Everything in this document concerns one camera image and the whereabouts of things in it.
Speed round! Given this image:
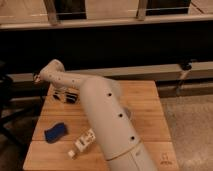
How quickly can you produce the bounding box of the black office chair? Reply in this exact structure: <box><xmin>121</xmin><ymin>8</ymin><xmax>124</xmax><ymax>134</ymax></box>
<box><xmin>0</xmin><ymin>60</ymin><xmax>34</xmax><ymax>150</ymax></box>

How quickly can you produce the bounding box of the blue sponge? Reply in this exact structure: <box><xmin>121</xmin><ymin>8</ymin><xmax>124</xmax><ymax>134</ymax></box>
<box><xmin>44</xmin><ymin>122</ymin><xmax>68</xmax><ymax>143</ymax></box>

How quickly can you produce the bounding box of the white plastic bottle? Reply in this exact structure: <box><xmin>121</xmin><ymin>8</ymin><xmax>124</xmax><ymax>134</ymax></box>
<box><xmin>68</xmin><ymin>129</ymin><xmax>96</xmax><ymax>159</ymax></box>

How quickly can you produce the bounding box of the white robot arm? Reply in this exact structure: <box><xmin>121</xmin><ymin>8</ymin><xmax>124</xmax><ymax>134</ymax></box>
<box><xmin>39</xmin><ymin>59</ymin><xmax>158</xmax><ymax>171</ymax></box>

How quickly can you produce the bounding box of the black table clamp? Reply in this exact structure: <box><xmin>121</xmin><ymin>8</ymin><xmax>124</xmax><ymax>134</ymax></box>
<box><xmin>175</xmin><ymin>62</ymin><xmax>192</xmax><ymax>96</ymax></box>

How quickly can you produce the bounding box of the small white black device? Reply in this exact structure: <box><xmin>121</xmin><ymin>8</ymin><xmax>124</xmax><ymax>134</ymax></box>
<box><xmin>33</xmin><ymin>71</ymin><xmax>42</xmax><ymax>84</ymax></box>

